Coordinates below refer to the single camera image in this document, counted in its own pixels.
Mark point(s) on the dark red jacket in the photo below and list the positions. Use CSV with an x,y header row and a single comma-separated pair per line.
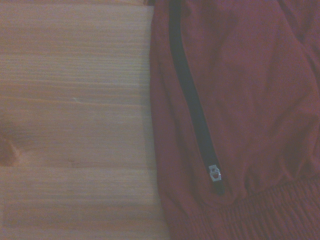
x,y
250,100

